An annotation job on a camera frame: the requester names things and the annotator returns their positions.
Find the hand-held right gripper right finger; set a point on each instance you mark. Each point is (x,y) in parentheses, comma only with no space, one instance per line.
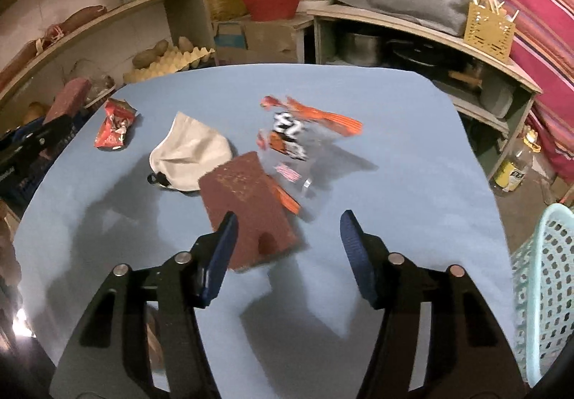
(358,260)

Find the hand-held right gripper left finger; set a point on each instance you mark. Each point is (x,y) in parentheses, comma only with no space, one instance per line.
(219,255)

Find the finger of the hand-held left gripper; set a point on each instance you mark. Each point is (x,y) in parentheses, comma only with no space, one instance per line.
(49,136)

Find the dark brown scouring pad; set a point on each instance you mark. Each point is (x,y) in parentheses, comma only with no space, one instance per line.
(71,96)
(251,197)

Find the red and silver snack wrapper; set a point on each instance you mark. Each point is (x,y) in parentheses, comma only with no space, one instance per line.
(112,130)

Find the orange and clear snack wrapper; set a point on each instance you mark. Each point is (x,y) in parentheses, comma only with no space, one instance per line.
(287,134)

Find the light blue plastic basket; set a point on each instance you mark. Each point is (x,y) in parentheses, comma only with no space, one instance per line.
(542,291)

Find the sweet potato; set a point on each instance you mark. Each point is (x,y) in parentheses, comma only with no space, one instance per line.
(80,18)
(18,62)

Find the large potato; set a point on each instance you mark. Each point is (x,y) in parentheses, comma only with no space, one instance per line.
(150,56)

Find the yellow egg tray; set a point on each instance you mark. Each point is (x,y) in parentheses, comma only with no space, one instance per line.
(179,61)

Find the small potato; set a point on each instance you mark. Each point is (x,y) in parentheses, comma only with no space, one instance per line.
(186,43)

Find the wooden shelf unit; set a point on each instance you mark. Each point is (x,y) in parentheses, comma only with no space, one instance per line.
(184,22)

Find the clear bottle with yellow label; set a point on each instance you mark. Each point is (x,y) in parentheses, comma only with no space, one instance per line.
(515,168)

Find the small steel pot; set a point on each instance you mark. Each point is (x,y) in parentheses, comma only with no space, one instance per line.
(361,49)

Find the dark frying pan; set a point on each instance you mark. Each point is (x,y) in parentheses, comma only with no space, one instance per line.
(412,53)

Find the white plastic canister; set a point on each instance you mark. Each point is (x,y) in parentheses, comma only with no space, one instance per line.
(497,96)

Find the cardboard box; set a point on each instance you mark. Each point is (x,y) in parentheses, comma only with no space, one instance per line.
(264,40)

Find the low wooden cabinet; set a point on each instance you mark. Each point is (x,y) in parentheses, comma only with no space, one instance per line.
(403,24)

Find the red plastic bowl basket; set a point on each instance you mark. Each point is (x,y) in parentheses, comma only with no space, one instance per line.
(271,2)

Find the yellow utensil holder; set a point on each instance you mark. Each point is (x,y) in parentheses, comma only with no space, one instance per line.
(486,33)

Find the bundle of chopsticks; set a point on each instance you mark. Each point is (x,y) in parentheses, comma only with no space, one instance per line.
(486,0)

